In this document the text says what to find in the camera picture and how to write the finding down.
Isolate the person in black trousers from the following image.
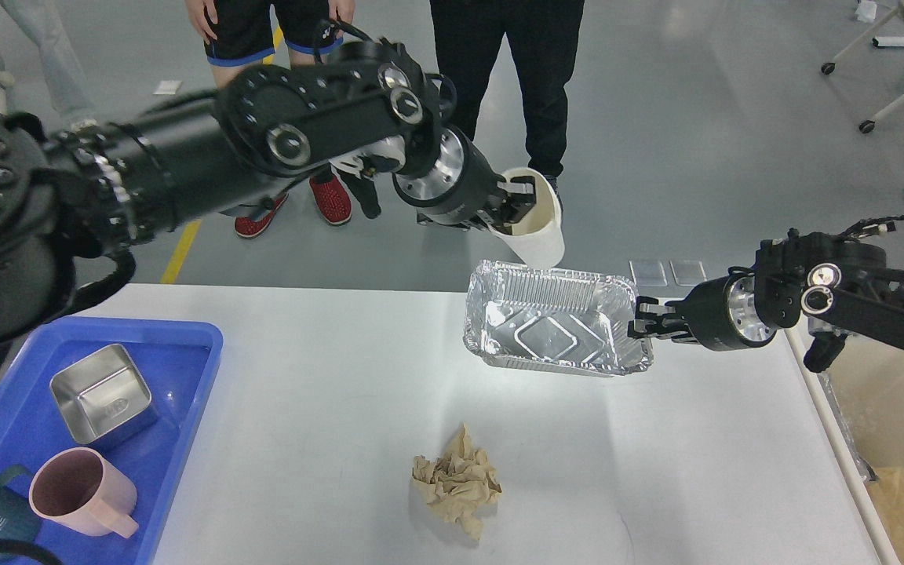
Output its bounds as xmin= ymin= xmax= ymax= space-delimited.
xmin=429 ymin=1 xmax=585 ymax=191

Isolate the beige plastic bin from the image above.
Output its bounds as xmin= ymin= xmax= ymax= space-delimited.
xmin=801 ymin=337 xmax=904 ymax=564

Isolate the blue plastic tray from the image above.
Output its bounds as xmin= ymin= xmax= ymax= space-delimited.
xmin=0 ymin=317 xmax=223 ymax=564

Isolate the person in black shorts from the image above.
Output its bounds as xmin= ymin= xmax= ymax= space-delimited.
xmin=185 ymin=1 xmax=356 ymax=239

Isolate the pink mug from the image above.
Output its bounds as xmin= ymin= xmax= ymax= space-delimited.
xmin=27 ymin=447 xmax=139 ymax=539

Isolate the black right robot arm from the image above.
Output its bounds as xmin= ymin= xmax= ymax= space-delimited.
xmin=627 ymin=215 xmax=904 ymax=373

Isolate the person in grey trousers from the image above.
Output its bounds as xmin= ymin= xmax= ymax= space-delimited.
xmin=0 ymin=1 xmax=98 ymax=131

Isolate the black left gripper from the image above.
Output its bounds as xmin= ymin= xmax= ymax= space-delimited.
xmin=392 ymin=126 xmax=537 ymax=235

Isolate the white paper scrap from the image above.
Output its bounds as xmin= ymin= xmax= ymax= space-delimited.
xmin=153 ymin=80 xmax=183 ymax=97

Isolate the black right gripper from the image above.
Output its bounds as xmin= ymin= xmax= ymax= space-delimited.
xmin=628 ymin=275 xmax=776 ymax=352

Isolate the white paper cup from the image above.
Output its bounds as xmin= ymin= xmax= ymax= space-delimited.
xmin=489 ymin=167 xmax=566 ymax=269

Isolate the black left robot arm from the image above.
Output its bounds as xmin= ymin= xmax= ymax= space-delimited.
xmin=0 ymin=20 xmax=539 ymax=366

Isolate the brown paper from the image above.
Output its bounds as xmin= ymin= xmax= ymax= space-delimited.
xmin=411 ymin=423 xmax=503 ymax=542

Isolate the stainless steel rectangular tray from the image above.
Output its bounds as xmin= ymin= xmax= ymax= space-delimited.
xmin=49 ymin=343 xmax=160 ymax=450

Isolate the aluminium foil tray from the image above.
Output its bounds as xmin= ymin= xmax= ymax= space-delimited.
xmin=463 ymin=260 xmax=654 ymax=377

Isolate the white chair base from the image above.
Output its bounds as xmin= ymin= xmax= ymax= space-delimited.
xmin=818 ymin=1 xmax=904 ymax=140

